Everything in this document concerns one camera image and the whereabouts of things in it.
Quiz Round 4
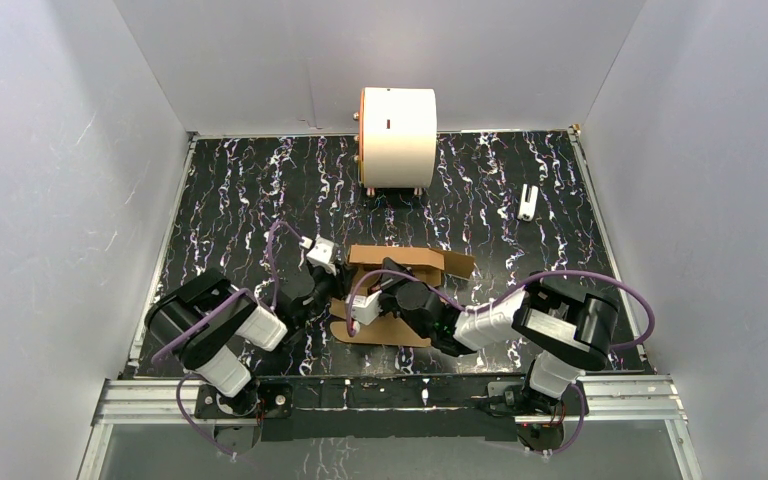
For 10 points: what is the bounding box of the white cylindrical drum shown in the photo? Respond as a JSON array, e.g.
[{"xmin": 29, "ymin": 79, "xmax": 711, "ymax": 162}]
[{"xmin": 355, "ymin": 87, "xmax": 437, "ymax": 197}]

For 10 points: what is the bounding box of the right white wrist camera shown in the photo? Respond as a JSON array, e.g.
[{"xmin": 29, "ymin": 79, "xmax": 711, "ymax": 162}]
[{"xmin": 347, "ymin": 292, "xmax": 383, "ymax": 325}]

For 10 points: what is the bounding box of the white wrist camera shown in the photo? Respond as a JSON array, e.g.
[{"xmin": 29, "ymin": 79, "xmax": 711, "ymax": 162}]
[
  {"xmin": 347, "ymin": 292, "xmax": 383, "ymax": 325},
  {"xmin": 299, "ymin": 235, "xmax": 336, "ymax": 274}
]

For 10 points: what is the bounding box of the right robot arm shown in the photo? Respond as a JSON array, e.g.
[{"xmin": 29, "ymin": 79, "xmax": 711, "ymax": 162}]
[{"xmin": 371, "ymin": 259, "xmax": 620, "ymax": 416}]

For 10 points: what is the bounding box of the small white plastic clip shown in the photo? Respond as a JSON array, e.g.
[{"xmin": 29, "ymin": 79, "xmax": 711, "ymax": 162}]
[{"xmin": 517, "ymin": 184, "xmax": 539, "ymax": 222}]

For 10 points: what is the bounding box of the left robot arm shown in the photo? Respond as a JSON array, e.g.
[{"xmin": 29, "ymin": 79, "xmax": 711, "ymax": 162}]
[{"xmin": 144, "ymin": 261, "xmax": 358, "ymax": 417}]

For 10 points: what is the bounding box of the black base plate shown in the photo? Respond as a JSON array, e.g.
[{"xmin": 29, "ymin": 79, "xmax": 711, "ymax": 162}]
[{"xmin": 193, "ymin": 374, "xmax": 590, "ymax": 455}]

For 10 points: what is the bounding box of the brown cardboard box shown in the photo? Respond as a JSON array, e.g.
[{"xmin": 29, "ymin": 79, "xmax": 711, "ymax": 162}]
[{"xmin": 330, "ymin": 245, "xmax": 475, "ymax": 356}]

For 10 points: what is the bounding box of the aluminium frame rail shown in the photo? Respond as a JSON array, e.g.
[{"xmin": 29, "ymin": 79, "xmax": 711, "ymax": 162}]
[{"xmin": 79, "ymin": 372, "xmax": 702, "ymax": 479}]

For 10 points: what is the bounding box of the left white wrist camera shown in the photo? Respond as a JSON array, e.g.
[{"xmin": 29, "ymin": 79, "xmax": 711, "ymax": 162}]
[{"xmin": 299, "ymin": 235, "xmax": 336, "ymax": 274}]

